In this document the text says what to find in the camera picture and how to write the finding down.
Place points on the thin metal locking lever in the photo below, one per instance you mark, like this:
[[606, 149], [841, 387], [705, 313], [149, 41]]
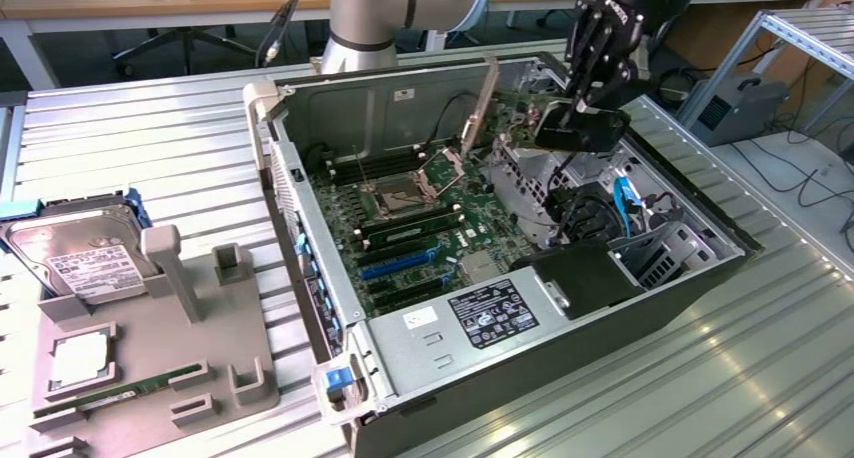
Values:
[[362, 175]]

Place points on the green RAM stick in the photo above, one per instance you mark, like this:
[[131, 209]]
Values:
[[121, 393]]

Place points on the wooden desk with box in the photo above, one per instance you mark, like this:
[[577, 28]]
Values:
[[101, 3]]

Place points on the teal plastic piece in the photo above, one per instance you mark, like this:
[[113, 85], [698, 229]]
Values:
[[17, 213]]

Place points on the aluminium profile frame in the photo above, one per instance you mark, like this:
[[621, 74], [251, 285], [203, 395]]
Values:
[[801, 33]]

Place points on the long black expansion slot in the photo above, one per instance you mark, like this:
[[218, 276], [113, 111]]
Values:
[[414, 302], [408, 289], [390, 256]]

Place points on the silver perforated disk bay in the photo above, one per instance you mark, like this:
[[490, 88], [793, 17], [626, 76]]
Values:
[[668, 258]]

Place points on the CPU socket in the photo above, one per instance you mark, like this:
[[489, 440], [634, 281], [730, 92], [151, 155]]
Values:
[[401, 198]]

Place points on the silver hard disk drive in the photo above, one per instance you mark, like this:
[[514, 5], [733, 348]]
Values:
[[134, 205]]

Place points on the silver metal drive cage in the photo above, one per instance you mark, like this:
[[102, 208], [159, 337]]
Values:
[[528, 188]]

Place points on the blue case latch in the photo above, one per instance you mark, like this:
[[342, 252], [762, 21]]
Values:
[[335, 380]]

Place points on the grey parts rack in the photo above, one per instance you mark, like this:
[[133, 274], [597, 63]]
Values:
[[134, 338]]

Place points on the blue expansion slot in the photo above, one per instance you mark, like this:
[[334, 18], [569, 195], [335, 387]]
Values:
[[401, 267]]

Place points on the blue slot retention clip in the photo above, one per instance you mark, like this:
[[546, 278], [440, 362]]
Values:
[[311, 269], [301, 240], [327, 305]]

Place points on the silver CPU chip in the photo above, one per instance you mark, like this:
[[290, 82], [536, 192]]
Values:
[[81, 363]]

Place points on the black RAM stick with label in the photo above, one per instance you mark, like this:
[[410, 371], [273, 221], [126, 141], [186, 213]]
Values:
[[414, 230]]

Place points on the black office chair base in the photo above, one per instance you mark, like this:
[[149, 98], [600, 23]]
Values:
[[181, 38]]

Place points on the grey equipment box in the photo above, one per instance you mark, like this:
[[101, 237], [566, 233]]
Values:
[[734, 108]]

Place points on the metal socket cover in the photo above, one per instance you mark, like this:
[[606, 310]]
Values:
[[441, 173]]

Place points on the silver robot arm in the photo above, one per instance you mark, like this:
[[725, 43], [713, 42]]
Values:
[[361, 28]]

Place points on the black plastic air duct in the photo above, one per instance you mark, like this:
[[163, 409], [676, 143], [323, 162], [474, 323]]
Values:
[[581, 278]]

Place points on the green motherboard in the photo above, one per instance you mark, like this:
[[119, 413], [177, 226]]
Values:
[[481, 223]]

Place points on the silver power supply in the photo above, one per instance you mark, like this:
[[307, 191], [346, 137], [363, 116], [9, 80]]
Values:
[[414, 353]]

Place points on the open black PC case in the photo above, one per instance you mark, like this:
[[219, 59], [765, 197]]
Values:
[[534, 393]]

